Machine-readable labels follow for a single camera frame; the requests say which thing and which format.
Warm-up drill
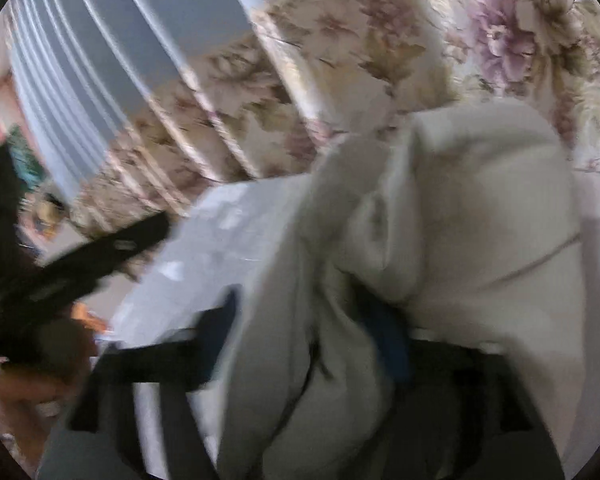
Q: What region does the beige hooded jacket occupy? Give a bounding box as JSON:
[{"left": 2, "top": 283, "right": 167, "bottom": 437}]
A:
[{"left": 218, "top": 100, "right": 585, "bottom": 479}]

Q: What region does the person's left hand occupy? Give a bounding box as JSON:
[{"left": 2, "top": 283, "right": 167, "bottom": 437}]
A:
[{"left": 0, "top": 358, "right": 92, "bottom": 477}]

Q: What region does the grey patterned bed sheet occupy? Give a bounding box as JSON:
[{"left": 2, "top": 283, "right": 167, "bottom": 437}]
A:
[{"left": 111, "top": 171, "right": 600, "bottom": 479}]

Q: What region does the blue floral curtain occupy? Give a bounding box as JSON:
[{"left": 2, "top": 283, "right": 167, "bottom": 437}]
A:
[{"left": 6, "top": 0, "right": 600, "bottom": 238}]

